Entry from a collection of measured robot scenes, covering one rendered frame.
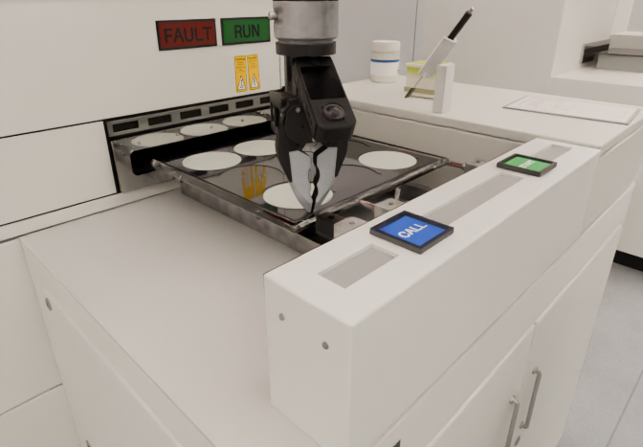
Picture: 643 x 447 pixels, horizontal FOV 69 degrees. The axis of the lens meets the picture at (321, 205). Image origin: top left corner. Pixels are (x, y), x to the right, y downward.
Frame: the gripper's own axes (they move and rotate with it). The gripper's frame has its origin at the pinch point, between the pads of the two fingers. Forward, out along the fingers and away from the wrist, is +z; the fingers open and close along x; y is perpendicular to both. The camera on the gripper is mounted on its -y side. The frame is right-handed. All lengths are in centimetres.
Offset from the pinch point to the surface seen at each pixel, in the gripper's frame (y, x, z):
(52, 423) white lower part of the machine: 22, 44, 46
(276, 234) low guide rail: 8.6, 3.2, 8.0
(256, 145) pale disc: 33.3, 0.6, 1.2
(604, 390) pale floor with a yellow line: 25, -106, 91
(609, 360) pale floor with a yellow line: 35, -119, 91
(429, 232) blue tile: -20.4, -4.6, -5.1
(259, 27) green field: 45.2, -3.6, -19.3
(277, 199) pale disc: 5.9, 3.3, 1.2
